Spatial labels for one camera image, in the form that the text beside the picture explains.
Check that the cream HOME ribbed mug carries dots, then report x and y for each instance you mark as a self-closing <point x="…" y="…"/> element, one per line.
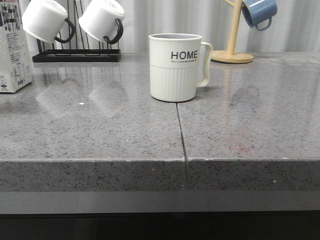
<point x="179" y="63"/>

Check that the white blue milk carton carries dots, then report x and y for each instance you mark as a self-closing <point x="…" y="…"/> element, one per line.
<point x="16" y="68"/>

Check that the wooden mug tree stand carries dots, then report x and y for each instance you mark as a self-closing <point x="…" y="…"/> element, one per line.
<point x="229" y="55"/>

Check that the right white enamel mug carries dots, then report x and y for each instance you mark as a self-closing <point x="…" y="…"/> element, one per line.
<point x="103" y="21"/>

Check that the white enamel mug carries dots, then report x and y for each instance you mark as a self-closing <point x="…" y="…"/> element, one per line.
<point x="103" y="21"/>
<point x="43" y="19"/>

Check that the blue hanging mug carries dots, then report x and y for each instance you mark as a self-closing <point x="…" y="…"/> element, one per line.
<point x="258" y="13"/>

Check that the left white enamel mug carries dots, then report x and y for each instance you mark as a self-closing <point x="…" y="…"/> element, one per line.
<point x="43" y="19"/>

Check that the black wire mug rack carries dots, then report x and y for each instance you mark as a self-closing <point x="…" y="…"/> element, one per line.
<point x="82" y="47"/>

